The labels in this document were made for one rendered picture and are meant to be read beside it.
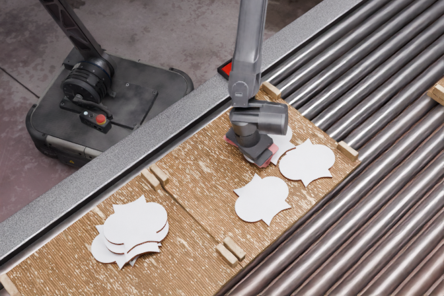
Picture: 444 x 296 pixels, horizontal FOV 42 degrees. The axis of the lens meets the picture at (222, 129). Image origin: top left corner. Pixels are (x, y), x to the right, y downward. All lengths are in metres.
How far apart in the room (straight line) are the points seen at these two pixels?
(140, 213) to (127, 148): 0.24
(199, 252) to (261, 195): 0.20
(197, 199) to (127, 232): 0.19
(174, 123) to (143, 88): 0.97
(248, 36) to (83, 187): 0.56
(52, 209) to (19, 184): 1.20
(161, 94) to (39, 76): 0.76
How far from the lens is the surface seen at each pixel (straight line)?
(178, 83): 2.52
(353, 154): 1.45
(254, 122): 1.25
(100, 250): 1.33
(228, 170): 1.42
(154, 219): 1.31
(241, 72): 1.24
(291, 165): 1.43
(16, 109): 2.90
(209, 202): 1.38
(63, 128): 2.45
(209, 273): 1.30
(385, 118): 1.60
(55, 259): 1.37
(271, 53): 1.70
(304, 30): 1.78
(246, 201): 1.37
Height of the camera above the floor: 2.15
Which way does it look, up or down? 54 degrees down
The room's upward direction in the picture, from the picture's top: 1 degrees counter-clockwise
